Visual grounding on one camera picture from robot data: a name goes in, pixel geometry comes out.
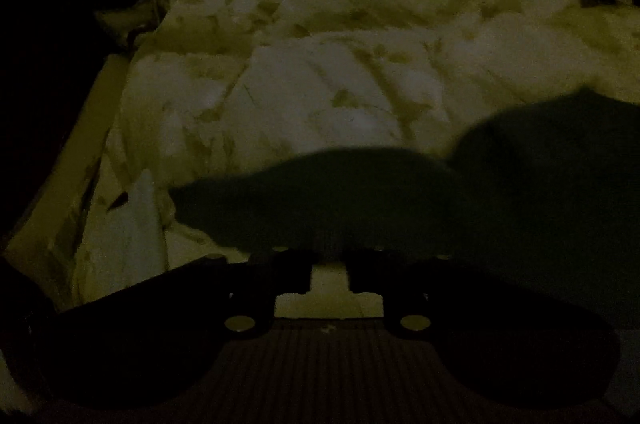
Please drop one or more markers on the white cloth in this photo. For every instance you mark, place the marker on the white cloth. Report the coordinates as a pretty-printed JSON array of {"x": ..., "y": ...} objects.
[{"x": 135, "y": 234}]

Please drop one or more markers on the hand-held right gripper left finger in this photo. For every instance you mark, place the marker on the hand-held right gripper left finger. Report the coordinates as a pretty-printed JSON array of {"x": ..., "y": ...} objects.
[{"x": 295, "y": 271}]

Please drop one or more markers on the leaf print blanket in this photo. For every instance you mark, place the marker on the leaf print blanket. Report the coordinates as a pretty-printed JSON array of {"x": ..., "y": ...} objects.
[{"x": 325, "y": 53}]

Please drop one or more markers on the dark green knit garment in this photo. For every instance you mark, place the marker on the dark green knit garment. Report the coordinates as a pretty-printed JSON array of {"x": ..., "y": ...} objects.
[{"x": 375, "y": 199}]

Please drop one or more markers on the pale wooden bed rail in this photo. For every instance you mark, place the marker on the pale wooden bed rail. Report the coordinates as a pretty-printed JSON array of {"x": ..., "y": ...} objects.
[{"x": 85, "y": 128}]

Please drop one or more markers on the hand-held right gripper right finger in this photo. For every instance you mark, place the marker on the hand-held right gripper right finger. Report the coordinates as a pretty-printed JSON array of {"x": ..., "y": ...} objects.
[{"x": 362, "y": 274}]

